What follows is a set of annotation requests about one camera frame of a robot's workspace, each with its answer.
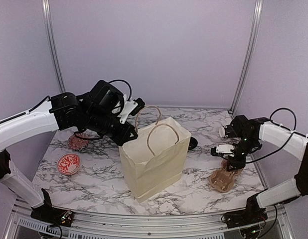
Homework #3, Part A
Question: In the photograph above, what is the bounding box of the red patterned bowl dark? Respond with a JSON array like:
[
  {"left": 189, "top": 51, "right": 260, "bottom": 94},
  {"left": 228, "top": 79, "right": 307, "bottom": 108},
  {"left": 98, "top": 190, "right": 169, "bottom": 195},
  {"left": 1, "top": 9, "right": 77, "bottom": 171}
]
[{"left": 67, "top": 133, "right": 89, "bottom": 151}]

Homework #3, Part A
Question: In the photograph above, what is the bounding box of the front aluminium rail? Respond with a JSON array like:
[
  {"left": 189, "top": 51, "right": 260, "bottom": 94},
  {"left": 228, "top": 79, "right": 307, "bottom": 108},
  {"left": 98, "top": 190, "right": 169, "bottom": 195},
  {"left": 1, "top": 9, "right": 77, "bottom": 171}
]
[{"left": 3, "top": 199, "right": 295, "bottom": 239}]

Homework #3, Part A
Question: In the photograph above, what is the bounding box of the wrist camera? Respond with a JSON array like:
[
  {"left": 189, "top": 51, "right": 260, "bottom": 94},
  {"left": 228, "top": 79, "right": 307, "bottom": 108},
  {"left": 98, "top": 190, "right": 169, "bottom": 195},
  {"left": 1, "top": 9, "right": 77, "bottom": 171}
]
[
  {"left": 119, "top": 98, "right": 145, "bottom": 124},
  {"left": 210, "top": 144, "right": 235, "bottom": 157}
]

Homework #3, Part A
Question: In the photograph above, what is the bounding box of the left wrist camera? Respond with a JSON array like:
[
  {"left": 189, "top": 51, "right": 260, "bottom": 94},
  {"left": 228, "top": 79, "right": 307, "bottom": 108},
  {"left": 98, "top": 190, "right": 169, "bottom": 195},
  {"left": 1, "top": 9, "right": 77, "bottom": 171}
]
[{"left": 119, "top": 98, "right": 145, "bottom": 124}]

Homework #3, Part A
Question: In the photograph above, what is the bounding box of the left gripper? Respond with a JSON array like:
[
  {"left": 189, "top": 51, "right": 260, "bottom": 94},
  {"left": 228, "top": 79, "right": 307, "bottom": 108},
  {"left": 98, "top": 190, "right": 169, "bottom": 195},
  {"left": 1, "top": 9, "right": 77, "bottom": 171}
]
[{"left": 84, "top": 109, "right": 139, "bottom": 146}]

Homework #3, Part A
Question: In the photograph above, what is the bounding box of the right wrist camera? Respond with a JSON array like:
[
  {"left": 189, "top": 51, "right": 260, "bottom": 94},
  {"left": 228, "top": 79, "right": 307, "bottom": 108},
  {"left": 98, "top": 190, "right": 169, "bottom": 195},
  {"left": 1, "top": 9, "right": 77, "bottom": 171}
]
[{"left": 210, "top": 144, "right": 235, "bottom": 157}]

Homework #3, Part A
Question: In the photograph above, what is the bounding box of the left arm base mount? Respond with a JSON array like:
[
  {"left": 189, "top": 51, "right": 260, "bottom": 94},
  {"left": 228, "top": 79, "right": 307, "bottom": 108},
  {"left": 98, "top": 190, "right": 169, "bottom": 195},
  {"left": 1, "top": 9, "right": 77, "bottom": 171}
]
[{"left": 30, "top": 189, "right": 74, "bottom": 227}]

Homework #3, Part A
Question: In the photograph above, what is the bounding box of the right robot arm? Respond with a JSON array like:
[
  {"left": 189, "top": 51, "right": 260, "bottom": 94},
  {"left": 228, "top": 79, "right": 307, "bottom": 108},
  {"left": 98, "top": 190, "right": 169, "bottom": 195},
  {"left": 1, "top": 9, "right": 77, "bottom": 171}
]
[{"left": 220, "top": 115, "right": 308, "bottom": 223}]

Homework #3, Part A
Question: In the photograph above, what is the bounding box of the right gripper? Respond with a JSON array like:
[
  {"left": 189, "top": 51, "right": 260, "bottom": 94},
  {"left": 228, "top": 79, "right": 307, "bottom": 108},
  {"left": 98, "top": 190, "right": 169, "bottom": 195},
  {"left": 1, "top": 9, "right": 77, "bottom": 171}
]
[{"left": 227, "top": 135, "right": 258, "bottom": 171}]

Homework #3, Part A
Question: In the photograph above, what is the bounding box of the right aluminium frame post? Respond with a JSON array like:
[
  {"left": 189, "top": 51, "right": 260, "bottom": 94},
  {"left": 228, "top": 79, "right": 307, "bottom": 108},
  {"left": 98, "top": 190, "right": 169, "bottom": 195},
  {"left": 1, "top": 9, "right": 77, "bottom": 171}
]
[{"left": 229, "top": 0, "right": 264, "bottom": 114}]

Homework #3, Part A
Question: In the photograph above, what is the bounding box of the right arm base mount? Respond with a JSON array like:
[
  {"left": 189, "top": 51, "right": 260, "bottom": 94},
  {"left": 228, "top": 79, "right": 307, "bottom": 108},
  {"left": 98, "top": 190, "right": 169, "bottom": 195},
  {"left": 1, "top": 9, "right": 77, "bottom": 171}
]
[{"left": 221, "top": 194, "right": 268, "bottom": 229}]

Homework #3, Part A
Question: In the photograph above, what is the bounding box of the brown cardboard cup carrier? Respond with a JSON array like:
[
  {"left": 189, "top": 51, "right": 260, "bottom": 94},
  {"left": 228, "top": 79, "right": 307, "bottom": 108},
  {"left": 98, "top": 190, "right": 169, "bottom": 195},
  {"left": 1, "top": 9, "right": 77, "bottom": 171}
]
[{"left": 208, "top": 160, "right": 243, "bottom": 193}]

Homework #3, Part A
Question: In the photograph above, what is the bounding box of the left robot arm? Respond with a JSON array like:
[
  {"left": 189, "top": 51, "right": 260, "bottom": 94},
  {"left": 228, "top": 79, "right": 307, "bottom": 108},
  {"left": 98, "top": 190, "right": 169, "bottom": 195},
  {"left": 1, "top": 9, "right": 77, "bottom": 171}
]
[{"left": 0, "top": 80, "right": 145, "bottom": 222}]

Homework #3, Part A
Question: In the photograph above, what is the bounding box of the left aluminium frame post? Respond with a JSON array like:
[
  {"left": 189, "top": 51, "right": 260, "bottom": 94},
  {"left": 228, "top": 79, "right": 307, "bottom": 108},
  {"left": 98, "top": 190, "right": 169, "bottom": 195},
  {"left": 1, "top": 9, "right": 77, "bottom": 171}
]
[{"left": 42, "top": 0, "right": 66, "bottom": 93}]

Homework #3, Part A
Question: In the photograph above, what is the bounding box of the cream paper bag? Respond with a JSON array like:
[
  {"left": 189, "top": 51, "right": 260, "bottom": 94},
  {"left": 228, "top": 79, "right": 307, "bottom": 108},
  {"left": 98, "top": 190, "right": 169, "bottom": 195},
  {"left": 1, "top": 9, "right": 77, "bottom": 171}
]
[{"left": 119, "top": 117, "right": 191, "bottom": 203}]

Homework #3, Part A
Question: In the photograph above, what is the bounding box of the aluminium frame post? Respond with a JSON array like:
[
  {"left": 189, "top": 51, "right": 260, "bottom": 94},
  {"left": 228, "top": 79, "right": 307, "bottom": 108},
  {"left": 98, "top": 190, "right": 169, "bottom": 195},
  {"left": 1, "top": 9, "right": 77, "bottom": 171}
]
[
  {"left": 229, "top": 0, "right": 264, "bottom": 114},
  {"left": 42, "top": 0, "right": 66, "bottom": 93}
]

